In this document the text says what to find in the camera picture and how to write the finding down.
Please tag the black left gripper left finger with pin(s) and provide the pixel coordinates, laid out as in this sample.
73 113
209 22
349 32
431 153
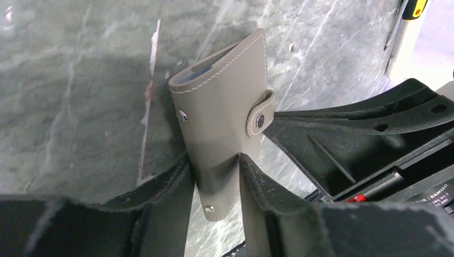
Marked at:
151 220

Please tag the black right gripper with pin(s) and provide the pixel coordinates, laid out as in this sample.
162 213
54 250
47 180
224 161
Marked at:
384 149

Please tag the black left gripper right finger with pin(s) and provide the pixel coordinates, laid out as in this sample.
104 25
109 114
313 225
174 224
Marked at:
279 223

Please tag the grey leather card holder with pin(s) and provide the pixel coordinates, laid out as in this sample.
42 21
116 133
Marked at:
223 105

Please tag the yellow black screwdriver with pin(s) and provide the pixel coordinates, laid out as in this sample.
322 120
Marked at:
407 10

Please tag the white PVC pipe frame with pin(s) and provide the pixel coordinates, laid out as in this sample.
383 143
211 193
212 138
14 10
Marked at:
423 48

